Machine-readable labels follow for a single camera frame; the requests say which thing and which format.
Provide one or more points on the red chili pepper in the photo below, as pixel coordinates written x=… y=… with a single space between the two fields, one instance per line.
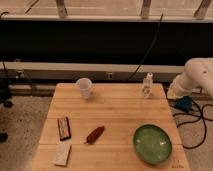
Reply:
x=94 y=135

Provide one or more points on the blue floor device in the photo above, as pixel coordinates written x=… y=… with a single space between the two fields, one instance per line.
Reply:
x=184 y=104

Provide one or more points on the white rectangular sponge block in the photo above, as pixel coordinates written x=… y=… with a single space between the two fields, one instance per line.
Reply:
x=62 y=154

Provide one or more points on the green oval plate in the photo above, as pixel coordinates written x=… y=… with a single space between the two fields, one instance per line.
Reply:
x=152 y=144

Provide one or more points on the clear plastic bottle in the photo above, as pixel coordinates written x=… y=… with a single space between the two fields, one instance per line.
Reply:
x=147 y=85

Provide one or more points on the dark red rectangular box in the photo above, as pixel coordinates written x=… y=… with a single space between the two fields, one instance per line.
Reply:
x=64 y=128

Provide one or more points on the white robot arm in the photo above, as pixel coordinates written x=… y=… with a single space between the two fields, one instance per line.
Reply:
x=197 y=72

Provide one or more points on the white plastic cup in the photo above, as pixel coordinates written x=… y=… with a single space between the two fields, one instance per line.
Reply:
x=84 y=86

